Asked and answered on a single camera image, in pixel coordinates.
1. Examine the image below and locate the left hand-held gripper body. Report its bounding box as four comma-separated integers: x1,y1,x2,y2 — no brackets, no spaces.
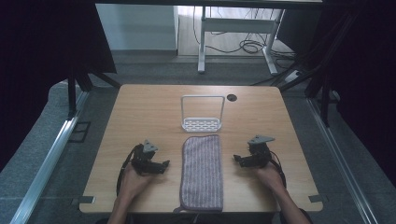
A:
131,139,162,175

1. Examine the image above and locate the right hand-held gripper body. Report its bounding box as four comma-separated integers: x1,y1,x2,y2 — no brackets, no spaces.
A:
247,134,276,169

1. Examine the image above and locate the striped purple grey cloth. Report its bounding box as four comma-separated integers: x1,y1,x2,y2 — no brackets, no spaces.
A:
173,133,225,215

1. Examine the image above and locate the person's left hand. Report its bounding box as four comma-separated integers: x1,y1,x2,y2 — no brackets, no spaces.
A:
119,162,159,201

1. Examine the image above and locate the person's right hand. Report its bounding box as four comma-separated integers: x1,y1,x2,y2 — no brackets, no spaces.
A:
254,161,287,194

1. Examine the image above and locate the person's dark clothing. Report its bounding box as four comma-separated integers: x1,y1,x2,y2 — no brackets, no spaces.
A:
94,211,314,224

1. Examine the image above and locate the black floor tape square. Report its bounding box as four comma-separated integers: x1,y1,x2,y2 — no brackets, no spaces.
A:
68,120,92,144

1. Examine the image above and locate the white power strip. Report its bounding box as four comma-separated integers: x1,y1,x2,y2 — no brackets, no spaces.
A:
284,69,304,84

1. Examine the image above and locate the black metal stand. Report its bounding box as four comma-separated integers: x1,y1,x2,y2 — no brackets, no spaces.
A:
270,12,360,129
66,68,122,119

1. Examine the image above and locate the black curtain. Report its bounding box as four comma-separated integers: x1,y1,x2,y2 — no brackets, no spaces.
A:
276,0,396,189
0,0,119,173

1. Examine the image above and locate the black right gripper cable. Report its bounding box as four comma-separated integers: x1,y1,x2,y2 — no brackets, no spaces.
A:
268,150,288,189

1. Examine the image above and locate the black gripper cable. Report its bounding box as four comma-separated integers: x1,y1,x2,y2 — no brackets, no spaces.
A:
268,150,288,189
116,144,140,198

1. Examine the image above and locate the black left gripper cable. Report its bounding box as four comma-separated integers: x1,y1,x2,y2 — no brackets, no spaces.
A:
116,144,140,198

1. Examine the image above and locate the white wire rack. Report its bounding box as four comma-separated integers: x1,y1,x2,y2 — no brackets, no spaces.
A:
180,94,226,133

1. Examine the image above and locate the aluminium floor rail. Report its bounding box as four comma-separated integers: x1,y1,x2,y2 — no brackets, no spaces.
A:
305,97,380,224
8,90,91,224

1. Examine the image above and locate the black coiled floor cable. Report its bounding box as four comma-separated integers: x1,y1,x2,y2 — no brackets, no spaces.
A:
236,8,297,63

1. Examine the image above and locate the black hanging cable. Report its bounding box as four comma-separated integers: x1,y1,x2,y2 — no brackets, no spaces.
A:
191,5,247,54

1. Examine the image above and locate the white desk frame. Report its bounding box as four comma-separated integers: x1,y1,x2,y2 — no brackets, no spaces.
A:
197,5,286,76

